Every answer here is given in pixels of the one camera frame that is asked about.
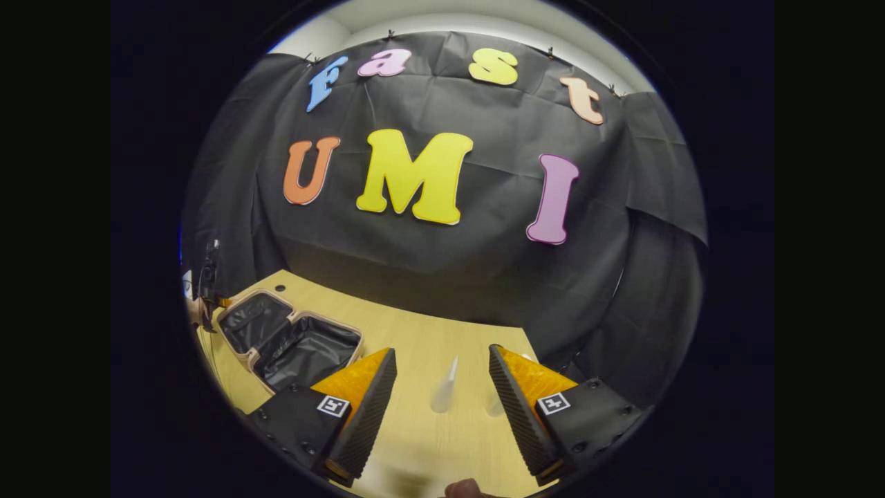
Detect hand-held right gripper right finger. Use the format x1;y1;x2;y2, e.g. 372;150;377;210
488;344;646;487

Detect white conical tube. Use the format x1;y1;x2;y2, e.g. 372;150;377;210
430;355;460;414

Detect black backdrop cloth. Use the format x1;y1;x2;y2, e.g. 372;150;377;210
181;31;709;409

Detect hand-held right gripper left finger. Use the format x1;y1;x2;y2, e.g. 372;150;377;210
247;347;398;488

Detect beige suitcase with black lining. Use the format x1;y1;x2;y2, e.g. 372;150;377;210
216;288;365;395

